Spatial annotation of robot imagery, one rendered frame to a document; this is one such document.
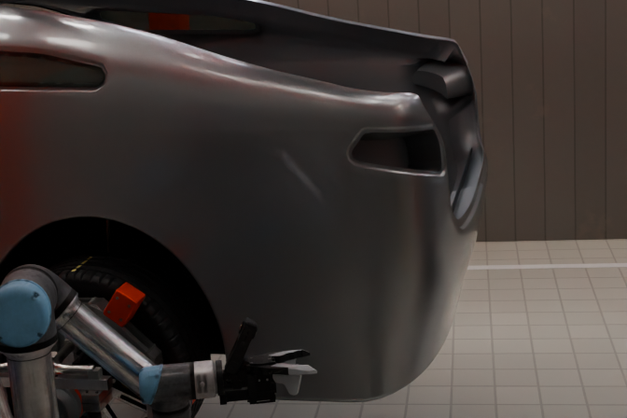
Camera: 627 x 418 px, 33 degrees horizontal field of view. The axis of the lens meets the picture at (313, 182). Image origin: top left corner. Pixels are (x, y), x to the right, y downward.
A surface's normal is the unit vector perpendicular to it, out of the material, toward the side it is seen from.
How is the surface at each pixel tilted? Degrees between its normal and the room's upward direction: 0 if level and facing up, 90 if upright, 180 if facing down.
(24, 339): 83
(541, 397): 0
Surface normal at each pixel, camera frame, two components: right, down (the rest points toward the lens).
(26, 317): 0.10, 0.08
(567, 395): -0.06, -0.97
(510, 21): -0.14, 0.22
